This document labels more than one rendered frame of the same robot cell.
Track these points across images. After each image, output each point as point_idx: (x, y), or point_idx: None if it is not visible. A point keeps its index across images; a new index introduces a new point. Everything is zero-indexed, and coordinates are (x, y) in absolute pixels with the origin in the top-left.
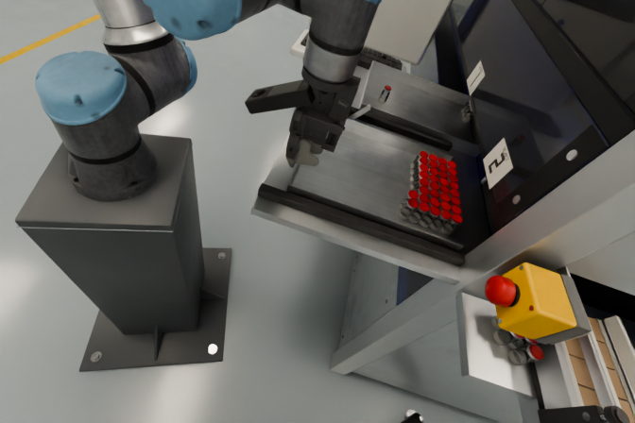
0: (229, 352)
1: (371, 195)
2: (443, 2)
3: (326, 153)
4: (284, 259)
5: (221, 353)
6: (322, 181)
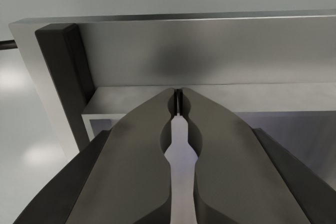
0: None
1: (189, 207)
2: None
3: (282, 133)
4: None
5: None
6: (183, 143)
